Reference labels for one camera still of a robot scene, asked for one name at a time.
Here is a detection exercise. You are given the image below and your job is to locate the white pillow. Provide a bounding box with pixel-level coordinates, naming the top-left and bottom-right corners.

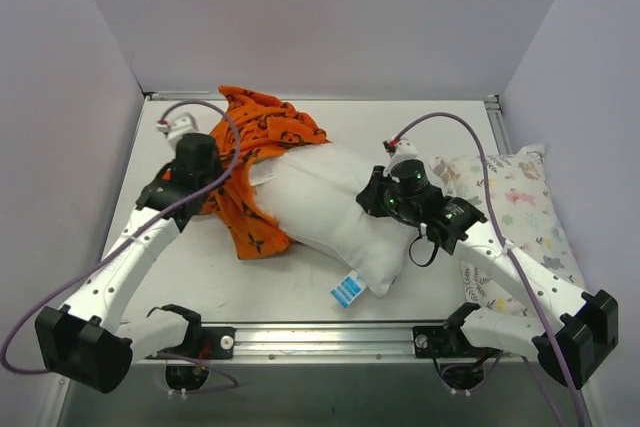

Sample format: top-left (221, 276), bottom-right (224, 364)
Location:
top-left (256, 143), bottom-right (413, 297)

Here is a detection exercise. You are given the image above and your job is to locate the orange black patterned pillowcase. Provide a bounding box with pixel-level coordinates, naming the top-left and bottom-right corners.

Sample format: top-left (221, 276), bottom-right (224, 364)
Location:
top-left (200, 85), bottom-right (329, 260)

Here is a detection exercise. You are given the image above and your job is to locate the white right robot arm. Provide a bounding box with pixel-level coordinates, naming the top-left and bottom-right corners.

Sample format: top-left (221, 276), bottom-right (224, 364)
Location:
top-left (356, 158), bottom-right (619, 389)

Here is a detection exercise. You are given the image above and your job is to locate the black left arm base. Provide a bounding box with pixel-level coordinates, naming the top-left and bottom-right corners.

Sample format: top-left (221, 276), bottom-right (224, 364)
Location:
top-left (146, 304), bottom-right (240, 398)

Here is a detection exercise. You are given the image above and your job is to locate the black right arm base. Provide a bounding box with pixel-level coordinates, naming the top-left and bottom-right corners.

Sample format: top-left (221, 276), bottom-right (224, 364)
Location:
top-left (412, 302), bottom-right (503, 397)

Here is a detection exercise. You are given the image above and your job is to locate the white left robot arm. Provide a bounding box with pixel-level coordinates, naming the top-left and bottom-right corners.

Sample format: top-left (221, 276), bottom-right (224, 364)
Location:
top-left (35, 133), bottom-right (223, 393)

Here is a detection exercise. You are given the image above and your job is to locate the blue white pillow label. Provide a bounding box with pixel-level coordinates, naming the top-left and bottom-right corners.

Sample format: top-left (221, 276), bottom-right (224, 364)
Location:
top-left (331, 270), bottom-right (367, 308)

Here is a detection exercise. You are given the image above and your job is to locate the floral patterned pillow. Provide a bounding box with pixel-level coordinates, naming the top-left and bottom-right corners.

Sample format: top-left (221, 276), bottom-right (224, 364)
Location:
top-left (429, 144), bottom-right (586, 288)

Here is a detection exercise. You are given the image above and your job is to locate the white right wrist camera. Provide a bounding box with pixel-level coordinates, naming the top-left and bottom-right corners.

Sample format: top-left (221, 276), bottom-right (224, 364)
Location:
top-left (383, 138), bottom-right (418, 177)

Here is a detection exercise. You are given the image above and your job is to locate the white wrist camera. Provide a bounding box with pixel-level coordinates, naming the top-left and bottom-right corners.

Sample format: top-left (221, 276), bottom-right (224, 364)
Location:
top-left (383, 138), bottom-right (418, 177)
top-left (156, 113), bottom-right (199, 150)

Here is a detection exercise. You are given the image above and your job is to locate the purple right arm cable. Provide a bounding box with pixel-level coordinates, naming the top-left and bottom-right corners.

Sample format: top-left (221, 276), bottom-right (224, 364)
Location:
top-left (383, 111), bottom-right (586, 427)

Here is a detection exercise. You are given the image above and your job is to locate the aluminium front rail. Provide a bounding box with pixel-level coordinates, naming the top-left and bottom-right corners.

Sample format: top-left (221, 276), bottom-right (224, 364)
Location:
top-left (204, 321), bottom-right (439, 364)

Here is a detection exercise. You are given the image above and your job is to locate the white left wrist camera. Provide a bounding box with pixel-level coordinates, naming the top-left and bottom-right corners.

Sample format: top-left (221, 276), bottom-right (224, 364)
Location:
top-left (156, 113), bottom-right (199, 150)

